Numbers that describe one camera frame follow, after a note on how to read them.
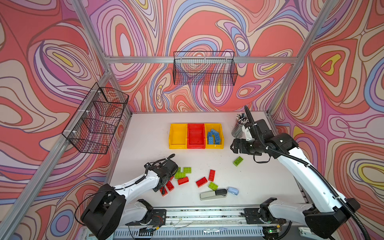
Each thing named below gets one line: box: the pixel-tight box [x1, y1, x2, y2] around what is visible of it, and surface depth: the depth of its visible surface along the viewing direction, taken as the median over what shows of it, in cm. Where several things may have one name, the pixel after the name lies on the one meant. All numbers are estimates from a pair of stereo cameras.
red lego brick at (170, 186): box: [166, 180, 175, 192], surface depth 84 cm
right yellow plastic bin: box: [204, 123, 224, 149], surface depth 101 cm
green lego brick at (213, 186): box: [208, 182, 219, 191], surface depth 84 cm
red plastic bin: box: [187, 123, 206, 149], surface depth 100 cm
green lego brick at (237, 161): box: [233, 156, 244, 167], surface depth 93 cm
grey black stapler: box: [199, 188, 228, 201], surface depth 80 cm
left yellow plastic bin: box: [169, 123, 188, 150], surface depth 101 cm
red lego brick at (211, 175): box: [208, 169, 216, 182], surface depth 88 cm
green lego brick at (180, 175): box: [174, 172, 187, 179], surface depth 88 cm
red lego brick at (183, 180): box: [177, 176, 189, 186], surface depth 86 cm
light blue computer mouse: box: [227, 186, 240, 196], surface depth 82 cm
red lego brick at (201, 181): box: [195, 176, 208, 188], surface depth 86 cm
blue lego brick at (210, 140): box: [208, 136, 214, 145], surface depth 100 cm
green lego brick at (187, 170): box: [183, 167, 192, 174], surface depth 90 cm
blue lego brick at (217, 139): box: [215, 131, 221, 145], surface depth 101 cm
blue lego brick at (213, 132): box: [211, 128, 220, 136], surface depth 106 cm
